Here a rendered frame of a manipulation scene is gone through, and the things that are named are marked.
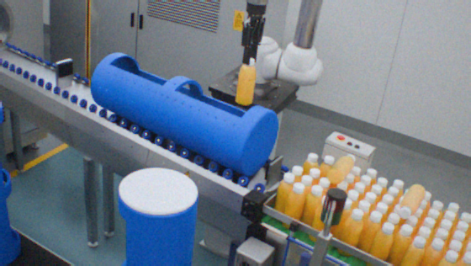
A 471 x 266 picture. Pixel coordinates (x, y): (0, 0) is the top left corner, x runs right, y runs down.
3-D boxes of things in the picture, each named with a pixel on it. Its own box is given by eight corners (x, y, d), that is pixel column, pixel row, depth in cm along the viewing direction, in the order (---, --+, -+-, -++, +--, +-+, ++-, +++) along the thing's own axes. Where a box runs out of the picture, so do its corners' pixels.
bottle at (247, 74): (232, 98, 195) (237, 60, 187) (248, 98, 197) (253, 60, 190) (239, 106, 189) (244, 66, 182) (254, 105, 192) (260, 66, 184)
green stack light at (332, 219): (325, 210, 149) (328, 198, 146) (343, 219, 146) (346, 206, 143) (315, 220, 144) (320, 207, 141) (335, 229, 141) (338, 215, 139)
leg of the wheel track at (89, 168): (93, 240, 288) (89, 153, 259) (99, 245, 286) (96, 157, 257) (86, 244, 284) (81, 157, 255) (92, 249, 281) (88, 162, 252)
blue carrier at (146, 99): (132, 95, 253) (130, 45, 238) (274, 157, 214) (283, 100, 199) (92, 115, 233) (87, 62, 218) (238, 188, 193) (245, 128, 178)
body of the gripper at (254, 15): (254, -1, 180) (251, 22, 184) (241, 2, 173) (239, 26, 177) (271, 3, 176) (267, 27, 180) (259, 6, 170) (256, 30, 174)
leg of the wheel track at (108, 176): (109, 230, 299) (108, 145, 270) (115, 234, 297) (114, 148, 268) (103, 234, 295) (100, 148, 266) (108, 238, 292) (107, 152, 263)
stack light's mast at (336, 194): (320, 226, 151) (332, 184, 144) (338, 234, 149) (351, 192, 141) (312, 235, 147) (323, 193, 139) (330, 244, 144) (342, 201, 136)
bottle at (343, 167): (346, 182, 175) (360, 165, 188) (338, 166, 174) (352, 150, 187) (330, 187, 179) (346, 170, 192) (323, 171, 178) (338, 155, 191)
